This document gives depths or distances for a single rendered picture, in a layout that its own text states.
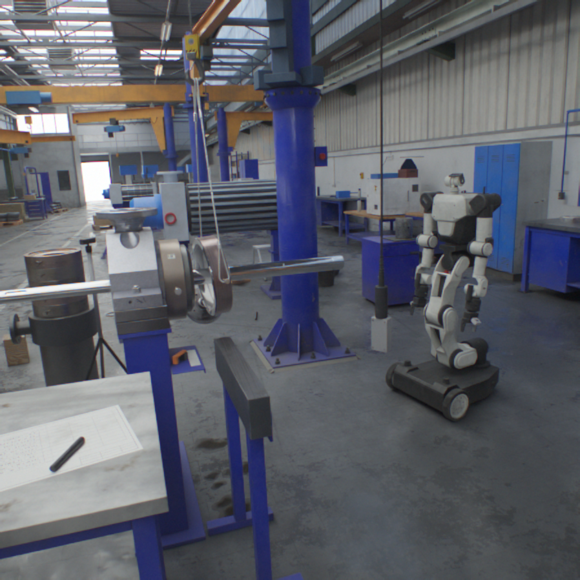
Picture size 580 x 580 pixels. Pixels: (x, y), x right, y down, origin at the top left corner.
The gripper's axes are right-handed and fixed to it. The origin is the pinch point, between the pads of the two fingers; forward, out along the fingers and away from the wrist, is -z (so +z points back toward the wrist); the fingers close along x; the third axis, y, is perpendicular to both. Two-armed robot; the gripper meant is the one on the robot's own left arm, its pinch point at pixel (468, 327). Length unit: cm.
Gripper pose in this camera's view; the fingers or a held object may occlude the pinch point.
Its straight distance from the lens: 322.0
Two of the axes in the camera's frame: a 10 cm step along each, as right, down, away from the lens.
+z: 1.3, -9.8, -1.3
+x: -8.6, -0.5, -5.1
